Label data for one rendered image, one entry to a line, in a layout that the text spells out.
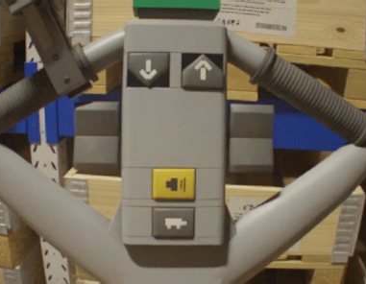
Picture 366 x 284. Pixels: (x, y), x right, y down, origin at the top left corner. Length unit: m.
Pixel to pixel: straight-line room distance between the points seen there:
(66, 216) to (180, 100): 0.15
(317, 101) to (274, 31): 0.67
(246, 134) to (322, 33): 0.73
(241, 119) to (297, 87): 0.06
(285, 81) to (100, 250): 0.23
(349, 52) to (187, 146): 0.79
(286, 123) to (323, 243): 0.35
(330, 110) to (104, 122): 0.21
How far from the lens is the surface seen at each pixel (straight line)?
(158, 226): 0.40
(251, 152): 0.41
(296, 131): 1.19
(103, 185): 1.20
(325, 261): 1.29
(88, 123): 0.40
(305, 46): 1.10
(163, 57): 0.39
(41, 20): 0.40
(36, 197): 0.42
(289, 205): 0.43
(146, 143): 0.39
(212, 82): 0.39
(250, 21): 1.08
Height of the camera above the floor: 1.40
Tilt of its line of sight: 17 degrees down
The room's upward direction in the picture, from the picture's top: 2 degrees clockwise
